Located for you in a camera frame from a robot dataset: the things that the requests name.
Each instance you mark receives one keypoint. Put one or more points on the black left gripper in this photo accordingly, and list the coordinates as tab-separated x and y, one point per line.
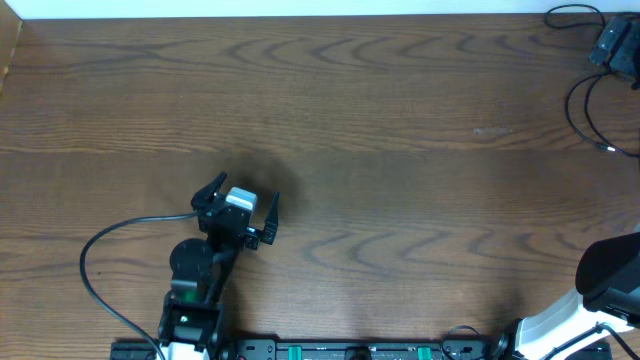
203	204

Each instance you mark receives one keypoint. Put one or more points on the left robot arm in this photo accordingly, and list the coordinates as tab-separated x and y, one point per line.
192	317

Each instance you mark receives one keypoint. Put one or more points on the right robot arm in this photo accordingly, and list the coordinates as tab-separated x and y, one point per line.
605	298

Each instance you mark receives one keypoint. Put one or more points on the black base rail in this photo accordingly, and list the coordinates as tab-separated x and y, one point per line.
267	349

